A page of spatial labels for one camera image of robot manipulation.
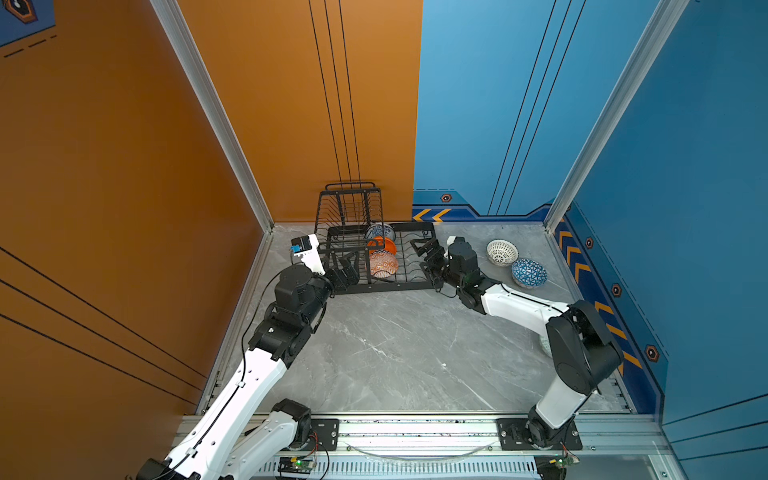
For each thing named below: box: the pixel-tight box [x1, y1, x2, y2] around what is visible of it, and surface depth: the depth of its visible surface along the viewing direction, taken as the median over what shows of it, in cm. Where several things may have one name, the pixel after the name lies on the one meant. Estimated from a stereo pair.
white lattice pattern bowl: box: [486, 238, 519, 267], surface depth 111 cm
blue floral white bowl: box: [366, 222, 396, 240], surface depth 113 cm
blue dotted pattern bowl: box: [511, 258, 548, 289], surface depth 104 cm
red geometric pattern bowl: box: [369, 249, 399, 279], surface depth 105 cm
